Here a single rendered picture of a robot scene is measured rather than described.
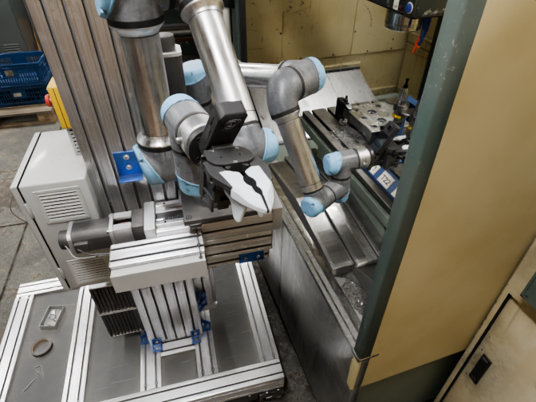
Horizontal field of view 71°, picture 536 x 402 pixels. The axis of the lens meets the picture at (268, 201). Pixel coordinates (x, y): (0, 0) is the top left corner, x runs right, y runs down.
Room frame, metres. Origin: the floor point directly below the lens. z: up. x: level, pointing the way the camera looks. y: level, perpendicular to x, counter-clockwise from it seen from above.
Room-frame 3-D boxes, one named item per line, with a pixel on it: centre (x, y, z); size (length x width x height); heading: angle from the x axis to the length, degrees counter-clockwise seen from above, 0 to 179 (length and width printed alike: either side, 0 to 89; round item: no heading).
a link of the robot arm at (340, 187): (1.08, -0.25, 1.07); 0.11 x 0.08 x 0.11; 137
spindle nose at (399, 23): (1.78, -0.59, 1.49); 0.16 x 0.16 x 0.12
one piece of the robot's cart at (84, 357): (1.07, 0.64, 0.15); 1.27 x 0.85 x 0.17; 104
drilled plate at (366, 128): (1.81, -0.57, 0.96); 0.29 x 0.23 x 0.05; 18
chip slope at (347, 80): (2.41, -0.38, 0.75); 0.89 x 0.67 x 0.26; 108
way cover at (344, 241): (1.47, -0.28, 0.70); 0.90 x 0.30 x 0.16; 18
